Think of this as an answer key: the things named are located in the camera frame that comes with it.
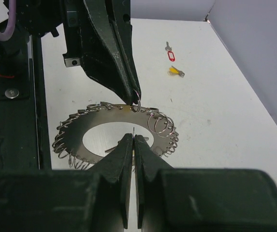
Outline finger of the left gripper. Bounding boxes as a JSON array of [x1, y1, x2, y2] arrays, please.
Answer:
[[104, 0, 141, 104], [80, 0, 121, 98]]

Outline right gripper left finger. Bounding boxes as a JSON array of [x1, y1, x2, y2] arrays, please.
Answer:
[[0, 133, 133, 232]]

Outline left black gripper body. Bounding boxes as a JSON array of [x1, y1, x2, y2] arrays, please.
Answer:
[[17, 0, 82, 67]]

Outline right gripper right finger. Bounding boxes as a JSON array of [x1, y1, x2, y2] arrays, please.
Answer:
[[134, 135, 277, 232]]

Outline silver spiked keyring disc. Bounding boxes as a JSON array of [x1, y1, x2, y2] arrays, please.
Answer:
[[52, 101, 179, 170]]

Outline red tag key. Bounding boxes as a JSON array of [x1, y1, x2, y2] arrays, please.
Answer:
[[165, 42, 175, 62]]

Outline yellow capped key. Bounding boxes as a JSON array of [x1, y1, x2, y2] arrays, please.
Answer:
[[168, 66, 185, 78]]

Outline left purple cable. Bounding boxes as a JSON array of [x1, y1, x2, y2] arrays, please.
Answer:
[[0, 0, 17, 42]]

